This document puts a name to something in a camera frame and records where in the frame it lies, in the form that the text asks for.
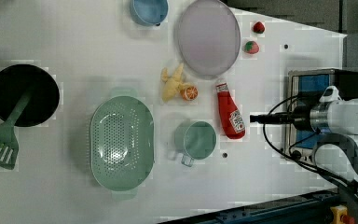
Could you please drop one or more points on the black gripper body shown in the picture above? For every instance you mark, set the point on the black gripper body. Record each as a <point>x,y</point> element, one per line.
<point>299,117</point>

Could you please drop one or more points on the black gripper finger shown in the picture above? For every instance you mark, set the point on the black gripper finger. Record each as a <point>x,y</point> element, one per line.
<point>256,118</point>

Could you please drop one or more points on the red ketchup bottle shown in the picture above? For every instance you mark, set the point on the red ketchup bottle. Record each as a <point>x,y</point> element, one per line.
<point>230,116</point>

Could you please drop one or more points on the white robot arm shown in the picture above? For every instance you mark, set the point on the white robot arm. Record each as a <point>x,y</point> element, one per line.
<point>334,157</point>

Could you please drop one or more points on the green strainer basket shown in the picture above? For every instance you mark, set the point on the green strainer basket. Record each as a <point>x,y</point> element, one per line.
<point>121,143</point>

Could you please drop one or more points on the silver toaster oven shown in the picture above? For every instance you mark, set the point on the silver toaster oven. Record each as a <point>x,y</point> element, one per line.
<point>307,88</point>

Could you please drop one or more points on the green mug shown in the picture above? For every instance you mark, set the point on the green mug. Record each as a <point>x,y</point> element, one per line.
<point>196,140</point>

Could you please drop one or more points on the toy orange slice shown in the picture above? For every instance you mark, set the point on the toy orange slice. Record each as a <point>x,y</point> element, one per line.
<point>190,93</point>

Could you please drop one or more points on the light red toy strawberry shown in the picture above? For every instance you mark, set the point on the light red toy strawberry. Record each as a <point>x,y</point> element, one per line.
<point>251,47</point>

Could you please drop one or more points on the peeled toy banana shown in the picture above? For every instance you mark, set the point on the peeled toy banana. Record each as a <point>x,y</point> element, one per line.
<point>172,84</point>

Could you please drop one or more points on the dark red toy strawberry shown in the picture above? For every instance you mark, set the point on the dark red toy strawberry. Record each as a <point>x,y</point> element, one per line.
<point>259,28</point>

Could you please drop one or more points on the grey round plate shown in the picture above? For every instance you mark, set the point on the grey round plate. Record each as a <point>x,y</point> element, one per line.
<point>209,38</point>

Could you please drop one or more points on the blue cup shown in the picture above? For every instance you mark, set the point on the blue cup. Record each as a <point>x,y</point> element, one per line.
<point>149,12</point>

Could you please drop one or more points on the green slotted spatula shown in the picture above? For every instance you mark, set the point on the green slotted spatula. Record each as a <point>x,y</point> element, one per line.
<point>9,146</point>

